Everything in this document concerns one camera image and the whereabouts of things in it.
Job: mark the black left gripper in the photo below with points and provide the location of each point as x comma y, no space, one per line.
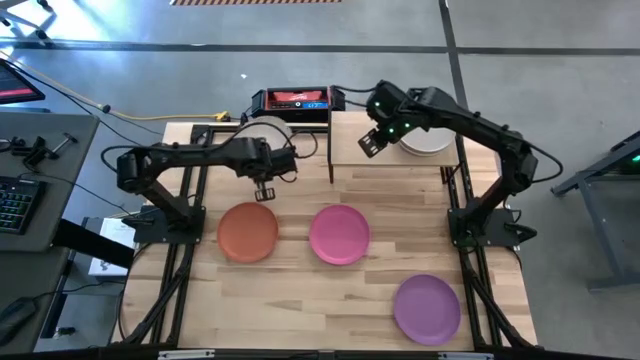
265,160

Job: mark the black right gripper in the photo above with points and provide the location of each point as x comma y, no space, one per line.
390,124

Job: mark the orange plate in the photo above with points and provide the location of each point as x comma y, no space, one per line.
247,232

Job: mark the cream plate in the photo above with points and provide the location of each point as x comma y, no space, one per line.
430,142
270,129

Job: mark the pink plate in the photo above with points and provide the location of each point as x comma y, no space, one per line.
340,235

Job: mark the purple plate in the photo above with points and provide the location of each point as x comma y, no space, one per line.
426,310

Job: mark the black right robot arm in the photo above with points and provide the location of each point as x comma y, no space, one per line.
480,130

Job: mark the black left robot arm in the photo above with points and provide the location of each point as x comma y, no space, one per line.
200,152

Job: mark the red and black toolbox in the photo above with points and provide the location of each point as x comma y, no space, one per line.
295,97

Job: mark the white booklet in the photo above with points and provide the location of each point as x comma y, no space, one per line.
120,235

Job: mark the black flat bar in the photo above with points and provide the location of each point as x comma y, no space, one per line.
90,242

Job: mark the grey desk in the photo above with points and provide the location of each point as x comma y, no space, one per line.
60,210

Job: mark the grey metal stand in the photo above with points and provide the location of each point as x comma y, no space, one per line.
585,176

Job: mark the black clamp tool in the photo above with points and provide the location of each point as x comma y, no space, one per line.
35,155

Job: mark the black backlit keyboard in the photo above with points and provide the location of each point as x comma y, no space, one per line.
20,205

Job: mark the grey side table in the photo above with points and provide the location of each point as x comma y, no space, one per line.
30,275

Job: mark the black computer monitor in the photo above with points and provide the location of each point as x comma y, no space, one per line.
17,85

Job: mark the black computer mouse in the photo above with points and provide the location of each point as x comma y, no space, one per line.
17,317

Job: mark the black aluminium rig frame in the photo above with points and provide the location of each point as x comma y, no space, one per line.
201,192

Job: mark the silver metal bracket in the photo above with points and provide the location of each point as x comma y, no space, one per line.
465,356
187,354

